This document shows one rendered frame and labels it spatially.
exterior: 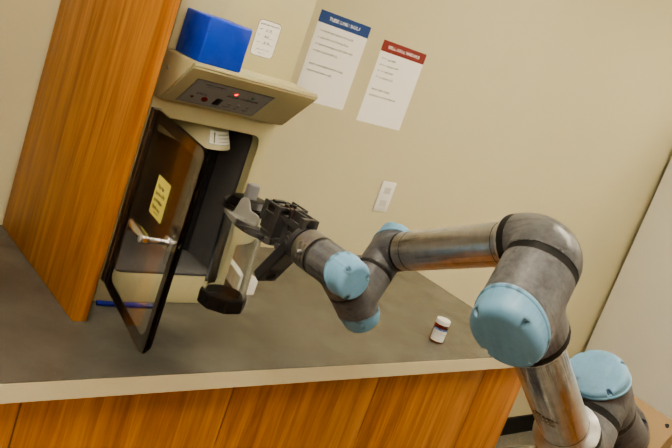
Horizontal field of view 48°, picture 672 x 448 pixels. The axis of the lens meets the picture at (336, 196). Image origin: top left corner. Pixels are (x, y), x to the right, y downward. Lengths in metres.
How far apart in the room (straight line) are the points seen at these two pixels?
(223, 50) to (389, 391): 0.99
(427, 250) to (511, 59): 1.72
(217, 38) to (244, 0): 0.17
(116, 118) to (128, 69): 0.10
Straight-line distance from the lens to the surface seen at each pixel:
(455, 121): 2.85
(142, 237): 1.38
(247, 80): 1.56
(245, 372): 1.63
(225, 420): 1.72
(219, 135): 1.74
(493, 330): 1.12
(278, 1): 1.70
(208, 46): 1.51
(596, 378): 1.50
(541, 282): 1.12
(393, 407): 2.09
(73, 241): 1.66
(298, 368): 1.72
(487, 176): 3.11
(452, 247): 1.31
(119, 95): 1.55
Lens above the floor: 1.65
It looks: 12 degrees down
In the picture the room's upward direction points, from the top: 20 degrees clockwise
